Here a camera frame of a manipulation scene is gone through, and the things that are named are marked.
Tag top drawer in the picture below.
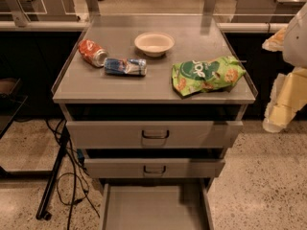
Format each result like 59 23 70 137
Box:
66 119 243 149

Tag background grey cabinet right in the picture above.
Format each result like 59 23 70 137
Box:
231 0 307 23

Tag background grey cabinet left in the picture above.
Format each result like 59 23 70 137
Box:
0 0 80 22

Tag middle drawer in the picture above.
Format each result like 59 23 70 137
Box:
84 151 224 179

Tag bottom drawer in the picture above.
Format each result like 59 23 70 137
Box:
99 179 214 230

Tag grey drawer cabinet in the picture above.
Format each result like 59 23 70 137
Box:
51 13 259 190

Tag black table leg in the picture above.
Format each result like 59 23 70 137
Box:
35 127 69 220

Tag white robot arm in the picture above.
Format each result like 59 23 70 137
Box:
262 4 307 133

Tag red soda can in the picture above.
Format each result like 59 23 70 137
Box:
78 39 108 68

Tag green rice chip bag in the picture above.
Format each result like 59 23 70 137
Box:
172 56 246 97

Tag blue energy drink can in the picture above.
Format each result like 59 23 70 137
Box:
104 57 147 77

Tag background grey cabinet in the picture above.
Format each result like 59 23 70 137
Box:
231 0 307 23
0 0 80 22

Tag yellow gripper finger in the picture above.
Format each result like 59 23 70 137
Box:
262 27 286 52
262 68 307 133

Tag dark side table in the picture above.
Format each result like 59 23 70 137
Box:
0 78 28 138

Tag white horizontal rail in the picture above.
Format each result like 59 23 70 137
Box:
0 21 288 33

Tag drawer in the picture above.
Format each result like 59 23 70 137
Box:
66 119 243 149
99 179 214 230
84 151 224 179

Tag black floor cables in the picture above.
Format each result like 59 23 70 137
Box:
44 118 101 230

